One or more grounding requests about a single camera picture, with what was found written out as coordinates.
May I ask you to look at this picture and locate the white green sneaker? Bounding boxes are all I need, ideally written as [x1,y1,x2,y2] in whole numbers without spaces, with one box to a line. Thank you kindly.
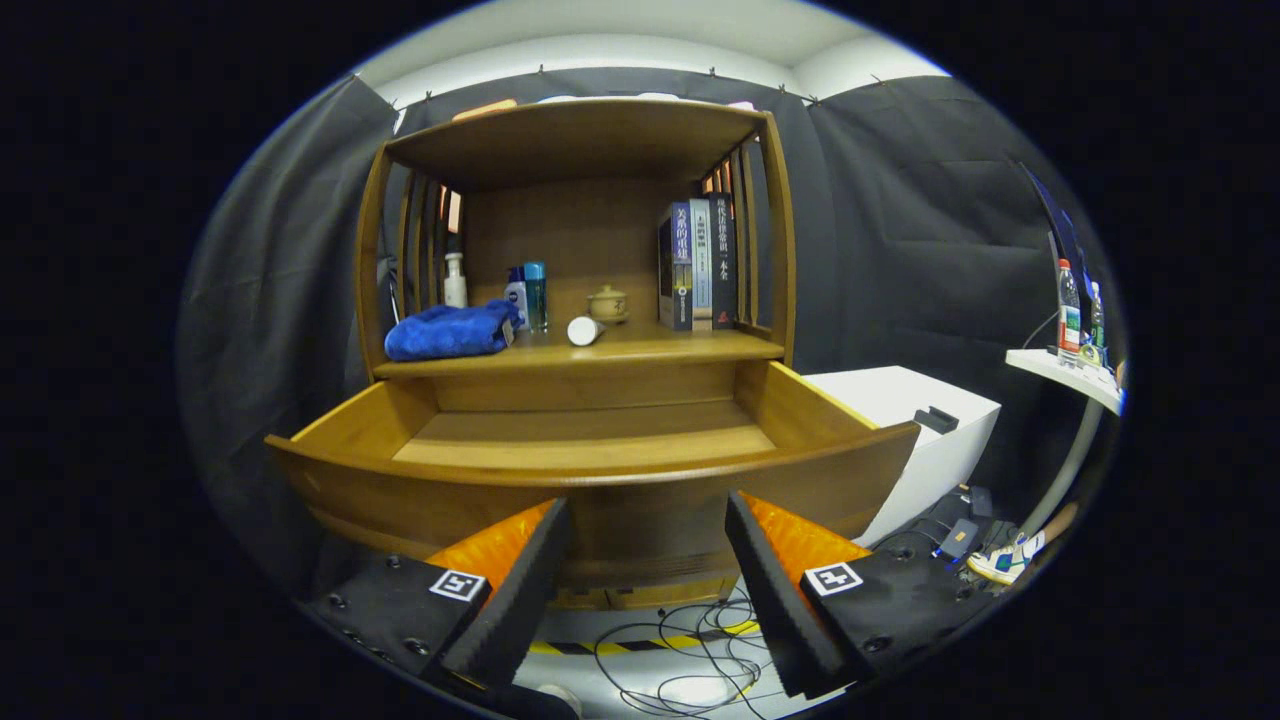
[967,533,1047,587]

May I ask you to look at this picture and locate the red label water bottle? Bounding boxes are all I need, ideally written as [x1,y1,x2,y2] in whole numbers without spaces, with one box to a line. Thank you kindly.
[1057,259,1084,362]

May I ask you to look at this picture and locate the blue fluffy towel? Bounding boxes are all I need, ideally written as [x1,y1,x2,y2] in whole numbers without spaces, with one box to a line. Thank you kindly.
[384,298,522,363]

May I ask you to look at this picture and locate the black floor cable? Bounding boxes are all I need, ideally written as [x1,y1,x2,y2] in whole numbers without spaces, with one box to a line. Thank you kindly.
[590,588,783,717]

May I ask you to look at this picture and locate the dark book with blue spine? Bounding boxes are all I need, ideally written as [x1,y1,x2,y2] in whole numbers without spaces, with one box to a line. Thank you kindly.
[658,202,694,332]

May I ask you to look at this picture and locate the white side table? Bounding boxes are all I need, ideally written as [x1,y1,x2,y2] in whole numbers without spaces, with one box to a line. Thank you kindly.
[1005,347,1127,543]

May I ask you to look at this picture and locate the yellow black hazard tape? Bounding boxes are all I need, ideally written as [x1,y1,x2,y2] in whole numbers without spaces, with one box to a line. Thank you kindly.
[528,620,761,657]

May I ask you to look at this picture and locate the wooden cabinet with slatted sides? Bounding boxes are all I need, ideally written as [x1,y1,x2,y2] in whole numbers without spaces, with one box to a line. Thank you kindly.
[355,97,798,611]

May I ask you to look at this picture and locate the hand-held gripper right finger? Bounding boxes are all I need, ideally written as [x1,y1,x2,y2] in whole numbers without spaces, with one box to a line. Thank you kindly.
[724,490,1001,701]

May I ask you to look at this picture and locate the wooden countertop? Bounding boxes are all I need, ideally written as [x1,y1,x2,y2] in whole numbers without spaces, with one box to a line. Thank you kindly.
[372,320,787,381]

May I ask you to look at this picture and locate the white storage cabinet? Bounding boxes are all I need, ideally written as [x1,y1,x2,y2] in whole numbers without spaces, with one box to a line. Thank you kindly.
[803,366,1002,547]

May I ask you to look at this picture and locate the black backdrop cloth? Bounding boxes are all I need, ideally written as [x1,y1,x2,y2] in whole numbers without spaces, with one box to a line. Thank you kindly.
[180,68,1123,601]

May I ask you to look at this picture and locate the black devices on floor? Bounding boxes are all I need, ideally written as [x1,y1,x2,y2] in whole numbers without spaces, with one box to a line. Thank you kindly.
[925,484,997,563]

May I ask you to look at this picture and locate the book with black spine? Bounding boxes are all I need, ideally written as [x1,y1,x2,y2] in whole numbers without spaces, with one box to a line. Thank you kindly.
[706,192,739,330]

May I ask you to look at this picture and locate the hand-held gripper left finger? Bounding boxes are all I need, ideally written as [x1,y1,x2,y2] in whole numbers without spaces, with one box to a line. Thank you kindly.
[298,497,573,701]

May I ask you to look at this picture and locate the wooden drawer with black knob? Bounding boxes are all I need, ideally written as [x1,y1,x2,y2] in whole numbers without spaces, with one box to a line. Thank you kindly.
[264,360,921,593]

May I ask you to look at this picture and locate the book with pale spine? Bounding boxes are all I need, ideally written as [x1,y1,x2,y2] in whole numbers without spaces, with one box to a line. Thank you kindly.
[688,198,714,331]

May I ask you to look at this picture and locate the clear blue bottle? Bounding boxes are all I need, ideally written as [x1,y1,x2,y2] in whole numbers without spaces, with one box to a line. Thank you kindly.
[523,262,549,334]

